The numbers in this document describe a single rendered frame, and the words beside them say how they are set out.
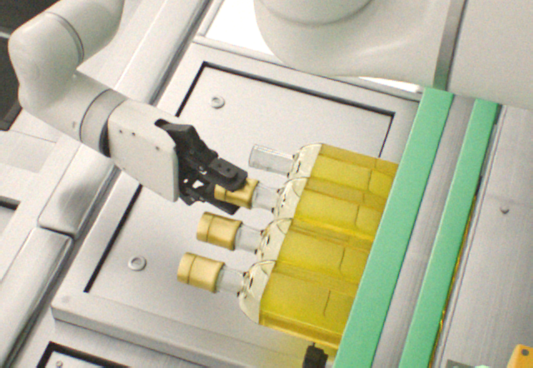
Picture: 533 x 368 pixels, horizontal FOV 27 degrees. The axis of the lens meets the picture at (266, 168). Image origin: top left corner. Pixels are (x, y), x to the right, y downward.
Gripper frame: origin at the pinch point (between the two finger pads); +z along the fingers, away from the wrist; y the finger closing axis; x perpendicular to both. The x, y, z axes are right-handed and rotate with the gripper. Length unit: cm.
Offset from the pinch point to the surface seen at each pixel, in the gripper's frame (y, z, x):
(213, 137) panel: -12.7, -11.7, 14.3
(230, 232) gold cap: 1.1, 4.5, -5.8
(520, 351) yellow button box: 22.0, 38.3, -14.9
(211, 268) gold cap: 1.2, 5.6, -10.8
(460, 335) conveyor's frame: 15.1, 32.9, -11.9
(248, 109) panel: -12.6, -10.7, 21.2
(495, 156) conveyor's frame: 15.3, 26.5, 8.5
